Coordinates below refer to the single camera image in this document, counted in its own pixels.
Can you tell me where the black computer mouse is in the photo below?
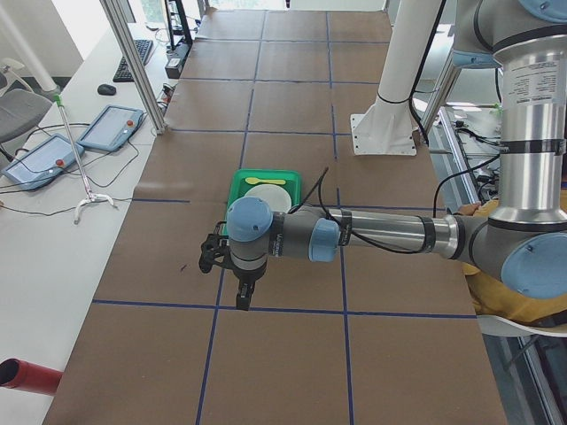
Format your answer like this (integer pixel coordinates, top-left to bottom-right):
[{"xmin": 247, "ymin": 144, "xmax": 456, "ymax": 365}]
[{"xmin": 97, "ymin": 84, "xmax": 117, "ymax": 97}]

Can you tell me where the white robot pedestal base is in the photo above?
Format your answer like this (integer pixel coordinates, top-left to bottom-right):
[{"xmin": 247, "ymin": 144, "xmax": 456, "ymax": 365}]
[{"xmin": 351, "ymin": 0, "xmax": 445, "ymax": 156}]

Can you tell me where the brown paper table cover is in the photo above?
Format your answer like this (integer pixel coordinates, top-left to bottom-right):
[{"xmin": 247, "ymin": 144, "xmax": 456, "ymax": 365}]
[{"xmin": 45, "ymin": 11, "xmax": 506, "ymax": 424}]

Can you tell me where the black keyboard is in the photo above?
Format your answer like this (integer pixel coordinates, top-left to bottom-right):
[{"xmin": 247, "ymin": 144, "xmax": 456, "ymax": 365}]
[{"xmin": 112, "ymin": 39, "xmax": 154, "ymax": 84}]

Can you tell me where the grey office chair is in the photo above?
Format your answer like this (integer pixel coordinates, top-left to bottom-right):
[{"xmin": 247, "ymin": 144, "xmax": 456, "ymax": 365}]
[{"xmin": 1, "ymin": 58, "xmax": 52, "ymax": 163}]

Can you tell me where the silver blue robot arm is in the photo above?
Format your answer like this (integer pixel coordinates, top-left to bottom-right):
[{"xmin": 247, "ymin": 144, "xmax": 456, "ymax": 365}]
[{"xmin": 223, "ymin": 1, "xmax": 566, "ymax": 310}]

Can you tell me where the yellow plastic spoon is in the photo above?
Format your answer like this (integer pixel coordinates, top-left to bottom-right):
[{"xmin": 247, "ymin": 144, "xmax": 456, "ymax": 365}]
[{"xmin": 245, "ymin": 177, "xmax": 286, "ymax": 185}]

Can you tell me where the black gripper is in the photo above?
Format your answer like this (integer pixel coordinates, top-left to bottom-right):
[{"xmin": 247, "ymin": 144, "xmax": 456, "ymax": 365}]
[{"xmin": 233, "ymin": 267, "xmax": 264, "ymax": 310}]

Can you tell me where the aluminium frame post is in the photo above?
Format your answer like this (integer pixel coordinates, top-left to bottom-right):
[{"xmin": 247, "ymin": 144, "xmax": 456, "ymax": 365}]
[{"xmin": 100, "ymin": 0, "xmax": 167, "ymax": 135}]

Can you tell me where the green plastic tray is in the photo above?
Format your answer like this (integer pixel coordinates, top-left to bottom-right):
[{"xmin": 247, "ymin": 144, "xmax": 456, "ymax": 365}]
[{"xmin": 227, "ymin": 169, "xmax": 302, "ymax": 208}]

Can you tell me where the white round plate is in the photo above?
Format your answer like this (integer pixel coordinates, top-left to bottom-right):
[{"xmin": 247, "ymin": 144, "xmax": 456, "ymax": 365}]
[{"xmin": 245, "ymin": 184, "xmax": 291, "ymax": 213}]

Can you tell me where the white chair seat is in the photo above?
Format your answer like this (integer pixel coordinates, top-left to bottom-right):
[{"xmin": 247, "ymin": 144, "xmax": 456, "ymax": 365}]
[{"xmin": 477, "ymin": 314, "xmax": 567, "ymax": 338}]

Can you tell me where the blue teach pendant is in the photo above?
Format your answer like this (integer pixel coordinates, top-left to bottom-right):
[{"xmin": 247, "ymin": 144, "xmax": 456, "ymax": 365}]
[
  {"xmin": 77, "ymin": 104, "xmax": 144, "ymax": 152},
  {"xmin": 1, "ymin": 134, "xmax": 75, "ymax": 190}
]

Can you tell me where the silver reacher grabber tool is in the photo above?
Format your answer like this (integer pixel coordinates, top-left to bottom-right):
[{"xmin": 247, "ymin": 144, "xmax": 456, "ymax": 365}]
[{"xmin": 54, "ymin": 95, "xmax": 116, "ymax": 225}]

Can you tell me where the black power strip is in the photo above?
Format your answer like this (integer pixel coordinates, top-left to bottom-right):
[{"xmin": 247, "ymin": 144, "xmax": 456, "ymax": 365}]
[{"xmin": 165, "ymin": 42, "xmax": 190, "ymax": 80}]

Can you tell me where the far blue teach pendant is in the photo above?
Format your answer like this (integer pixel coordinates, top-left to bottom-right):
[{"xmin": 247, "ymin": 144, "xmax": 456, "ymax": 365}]
[{"xmin": 77, "ymin": 104, "xmax": 144, "ymax": 152}]

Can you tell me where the near blue teach pendant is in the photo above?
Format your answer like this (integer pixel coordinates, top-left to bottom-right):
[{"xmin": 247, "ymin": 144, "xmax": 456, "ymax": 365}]
[{"xmin": 1, "ymin": 134, "xmax": 75, "ymax": 190}]

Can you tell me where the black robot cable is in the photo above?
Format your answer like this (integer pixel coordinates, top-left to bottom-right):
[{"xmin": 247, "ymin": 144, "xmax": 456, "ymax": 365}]
[{"xmin": 290, "ymin": 166, "xmax": 501, "ymax": 254}]

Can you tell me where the red cylinder tube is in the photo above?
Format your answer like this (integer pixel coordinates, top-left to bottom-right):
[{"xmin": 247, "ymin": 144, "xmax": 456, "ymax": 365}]
[{"xmin": 1, "ymin": 359, "xmax": 63, "ymax": 396}]

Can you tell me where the person in yellow shirt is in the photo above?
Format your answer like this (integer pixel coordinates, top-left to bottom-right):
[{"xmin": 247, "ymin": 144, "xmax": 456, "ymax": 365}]
[{"xmin": 455, "ymin": 199, "xmax": 567, "ymax": 328}]

